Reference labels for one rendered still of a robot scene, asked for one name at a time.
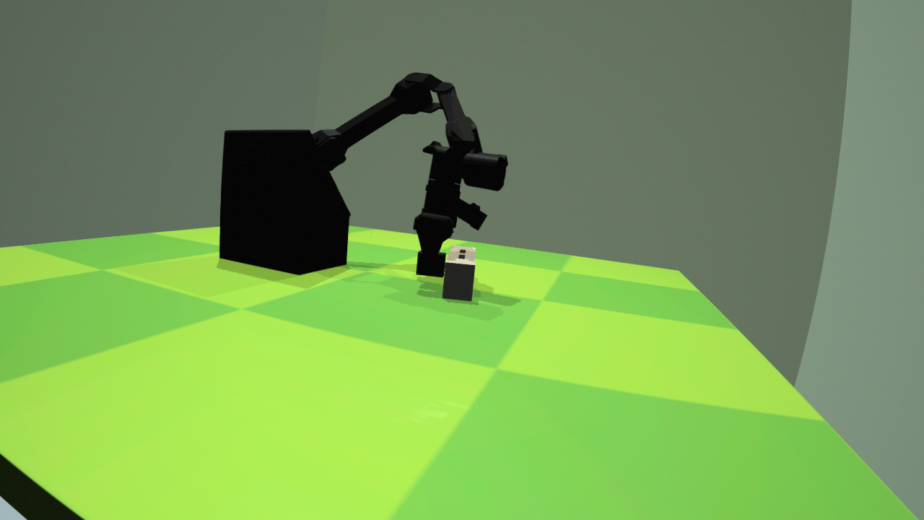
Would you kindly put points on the black two-prong plug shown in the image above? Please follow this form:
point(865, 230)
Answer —
point(438, 268)

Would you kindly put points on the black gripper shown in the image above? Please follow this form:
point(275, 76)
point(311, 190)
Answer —
point(433, 225)

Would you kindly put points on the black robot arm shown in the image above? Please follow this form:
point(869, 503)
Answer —
point(463, 159)

